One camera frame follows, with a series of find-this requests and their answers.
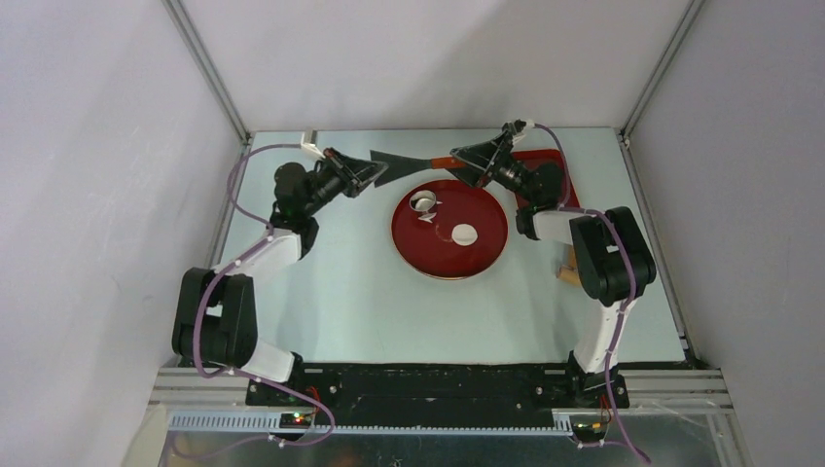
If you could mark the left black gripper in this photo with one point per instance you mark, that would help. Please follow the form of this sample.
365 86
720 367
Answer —
359 173

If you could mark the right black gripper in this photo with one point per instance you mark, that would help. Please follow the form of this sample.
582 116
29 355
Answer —
480 157

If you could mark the metal scraper red handle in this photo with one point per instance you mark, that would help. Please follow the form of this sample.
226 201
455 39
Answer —
399 167

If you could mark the rectangular red tray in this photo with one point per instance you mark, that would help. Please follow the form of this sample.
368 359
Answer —
532 159

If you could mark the round red plate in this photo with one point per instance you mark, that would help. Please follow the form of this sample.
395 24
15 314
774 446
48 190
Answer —
428 248

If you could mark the white dough ball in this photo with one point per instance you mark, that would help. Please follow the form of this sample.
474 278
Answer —
464 235

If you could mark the wooden double-ended roller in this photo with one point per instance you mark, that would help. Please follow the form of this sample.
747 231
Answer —
568 270

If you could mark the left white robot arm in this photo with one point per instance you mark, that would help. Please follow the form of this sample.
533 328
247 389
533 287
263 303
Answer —
216 317

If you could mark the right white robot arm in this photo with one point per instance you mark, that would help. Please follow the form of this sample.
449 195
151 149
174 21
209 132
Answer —
614 262

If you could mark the white dough scrap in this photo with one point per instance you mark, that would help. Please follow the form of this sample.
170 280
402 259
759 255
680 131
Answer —
427 209

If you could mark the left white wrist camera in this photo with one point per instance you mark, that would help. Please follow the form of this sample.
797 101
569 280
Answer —
308 144

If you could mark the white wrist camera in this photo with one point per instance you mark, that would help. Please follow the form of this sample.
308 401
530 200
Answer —
308 144
517 129

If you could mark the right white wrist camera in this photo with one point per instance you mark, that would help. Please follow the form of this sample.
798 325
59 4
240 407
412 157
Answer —
517 129

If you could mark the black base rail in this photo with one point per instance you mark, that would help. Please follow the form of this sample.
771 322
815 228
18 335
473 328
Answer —
454 396

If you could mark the aluminium frame front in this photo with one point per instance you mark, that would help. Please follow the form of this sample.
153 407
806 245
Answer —
236 404

